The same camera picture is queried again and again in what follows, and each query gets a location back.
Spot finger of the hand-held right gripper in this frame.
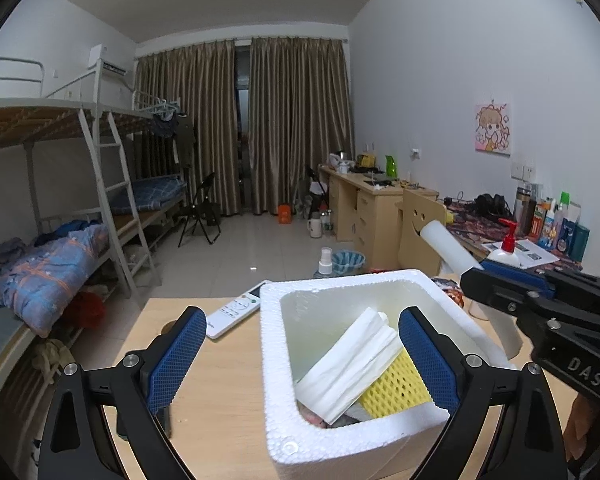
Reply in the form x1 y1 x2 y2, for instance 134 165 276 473
459 267 562 332
482 258 600 295

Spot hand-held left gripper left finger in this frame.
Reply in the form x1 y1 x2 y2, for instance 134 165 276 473
36 306 208 480

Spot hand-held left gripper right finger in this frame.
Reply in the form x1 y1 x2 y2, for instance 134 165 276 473
398 306 569 480

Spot yellow foam net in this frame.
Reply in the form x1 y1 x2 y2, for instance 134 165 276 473
357 347 435 419

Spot white tissue pack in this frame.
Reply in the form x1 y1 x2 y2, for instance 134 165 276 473
294 307 406 424

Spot grey sock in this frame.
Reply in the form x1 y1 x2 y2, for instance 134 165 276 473
340 402 377 429

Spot white foam box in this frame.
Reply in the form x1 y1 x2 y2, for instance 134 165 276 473
259 268 511 480

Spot person's right hand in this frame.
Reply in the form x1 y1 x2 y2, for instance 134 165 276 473
564 394 600 462

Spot white lotion pump bottle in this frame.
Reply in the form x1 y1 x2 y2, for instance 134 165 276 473
486 217 524 269

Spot white paper sheets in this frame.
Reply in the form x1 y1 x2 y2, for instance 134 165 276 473
482 238 561 269

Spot large red snack packet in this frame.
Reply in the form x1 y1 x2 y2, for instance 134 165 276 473
430 275 467 311

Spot row of toiletry bottles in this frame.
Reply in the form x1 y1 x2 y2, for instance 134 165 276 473
512 182 591 262

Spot printed desk mat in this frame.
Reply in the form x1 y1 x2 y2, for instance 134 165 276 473
442 199 599 282

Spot black headphones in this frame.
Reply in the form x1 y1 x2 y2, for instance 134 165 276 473
474 192 512 219

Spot white remote control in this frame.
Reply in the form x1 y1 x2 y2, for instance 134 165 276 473
205 279 274 340

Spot wooden smiley chair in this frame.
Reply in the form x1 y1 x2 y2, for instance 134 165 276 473
397 188 449 274

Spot red bag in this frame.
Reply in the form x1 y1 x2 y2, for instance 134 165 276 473
69 289 106 331

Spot blue basin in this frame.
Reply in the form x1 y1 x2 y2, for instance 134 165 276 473
331 250 367 276

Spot beige cloth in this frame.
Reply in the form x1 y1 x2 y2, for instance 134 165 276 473
32 339 76 381

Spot wooden desk with drawers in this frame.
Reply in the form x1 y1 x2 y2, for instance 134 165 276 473
319 163 441 262

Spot blue plaid quilt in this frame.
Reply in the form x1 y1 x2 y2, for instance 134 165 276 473
0 221 112 339

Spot black folding chair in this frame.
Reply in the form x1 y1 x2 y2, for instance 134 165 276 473
177 172 224 247

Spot blue mattress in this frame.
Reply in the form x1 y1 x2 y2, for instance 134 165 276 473
108 174 189 214

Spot white bed ladder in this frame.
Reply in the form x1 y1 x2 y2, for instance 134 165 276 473
77 107 162 307

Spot dark grey clothes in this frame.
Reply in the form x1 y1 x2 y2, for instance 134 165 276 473
0 237 29 286

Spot black folding stand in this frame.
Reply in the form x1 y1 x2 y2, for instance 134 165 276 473
294 163 332 214

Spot hanging dark clothes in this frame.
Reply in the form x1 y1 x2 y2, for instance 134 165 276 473
147 104 199 167

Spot brown curtain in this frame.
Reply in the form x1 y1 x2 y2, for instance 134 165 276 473
132 38 244 217
249 35 355 217

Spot white air conditioner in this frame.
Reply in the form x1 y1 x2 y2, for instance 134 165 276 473
88 43 131 77

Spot cartoon wall poster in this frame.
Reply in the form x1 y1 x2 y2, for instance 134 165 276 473
473 102 512 155

